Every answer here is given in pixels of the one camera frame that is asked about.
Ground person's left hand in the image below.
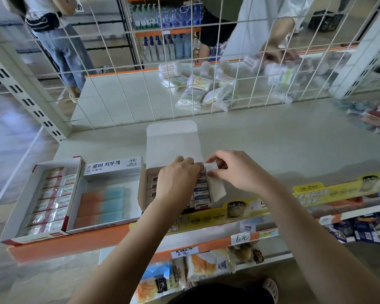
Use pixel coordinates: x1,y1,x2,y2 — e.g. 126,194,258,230
152,155,205,214

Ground person's right hand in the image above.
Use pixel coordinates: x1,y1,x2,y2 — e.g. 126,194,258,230
205,149,274,195

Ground blue white eraser box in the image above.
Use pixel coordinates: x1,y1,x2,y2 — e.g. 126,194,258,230
137,119,229,217

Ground box of pink-blue erasers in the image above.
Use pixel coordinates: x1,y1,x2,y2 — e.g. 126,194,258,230
66,155,145,236

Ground red eraser display box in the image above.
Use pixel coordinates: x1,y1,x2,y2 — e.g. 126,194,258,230
0,155,85,246

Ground pile of mixed erasers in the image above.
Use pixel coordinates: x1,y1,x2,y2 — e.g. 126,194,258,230
334,100,380,138

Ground person's left forearm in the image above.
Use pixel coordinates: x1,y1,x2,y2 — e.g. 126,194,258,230
68,202,190,304

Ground person's right forearm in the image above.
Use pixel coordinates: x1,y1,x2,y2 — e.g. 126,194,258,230
256,180,380,304

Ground snack packets on lower shelf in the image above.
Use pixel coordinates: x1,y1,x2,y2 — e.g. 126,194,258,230
129,202,230,235

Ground white orange metal shelf unit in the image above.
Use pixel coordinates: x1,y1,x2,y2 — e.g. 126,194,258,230
0,0,380,289

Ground person's right foot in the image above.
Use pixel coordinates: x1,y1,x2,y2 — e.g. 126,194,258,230
262,277,280,304

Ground yellow price label strip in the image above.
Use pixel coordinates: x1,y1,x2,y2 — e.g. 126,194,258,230
227,170,380,220

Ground pile of white packets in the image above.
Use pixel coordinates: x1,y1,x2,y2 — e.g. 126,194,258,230
157,52,293,114

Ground blue orange snack packet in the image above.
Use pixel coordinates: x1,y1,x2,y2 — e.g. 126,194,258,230
133,259,186,304

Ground row of dark snack packets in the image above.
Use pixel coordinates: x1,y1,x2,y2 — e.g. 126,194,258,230
322,208,380,246

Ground row of blue bottles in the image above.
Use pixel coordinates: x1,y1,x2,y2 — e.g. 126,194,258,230
130,0,205,64

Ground black metal rack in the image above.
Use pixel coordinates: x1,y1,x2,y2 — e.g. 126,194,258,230
0,0,137,92

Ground white wire grid panel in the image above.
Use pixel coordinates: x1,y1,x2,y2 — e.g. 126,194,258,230
0,0,380,132

